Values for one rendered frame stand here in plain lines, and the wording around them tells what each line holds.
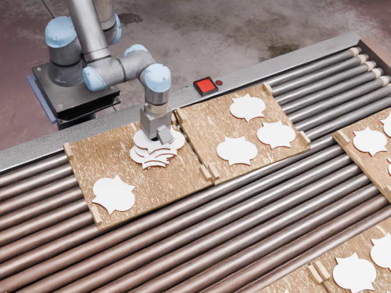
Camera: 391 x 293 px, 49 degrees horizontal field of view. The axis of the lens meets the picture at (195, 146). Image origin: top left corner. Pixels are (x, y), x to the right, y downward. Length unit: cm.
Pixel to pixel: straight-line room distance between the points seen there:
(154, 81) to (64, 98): 53
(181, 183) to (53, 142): 48
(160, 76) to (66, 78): 54
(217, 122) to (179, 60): 162
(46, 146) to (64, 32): 40
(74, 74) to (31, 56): 160
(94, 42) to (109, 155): 43
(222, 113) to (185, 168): 30
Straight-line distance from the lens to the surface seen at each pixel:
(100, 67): 130
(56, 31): 162
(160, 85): 126
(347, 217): 159
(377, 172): 173
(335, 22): 395
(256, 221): 148
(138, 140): 150
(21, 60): 326
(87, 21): 130
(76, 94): 170
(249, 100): 173
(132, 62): 133
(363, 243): 155
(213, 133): 161
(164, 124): 143
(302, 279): 142
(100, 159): 152
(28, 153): 160
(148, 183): 147
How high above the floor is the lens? 220
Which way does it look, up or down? 54 degrees down
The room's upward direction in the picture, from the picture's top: 11 degrees clockwise
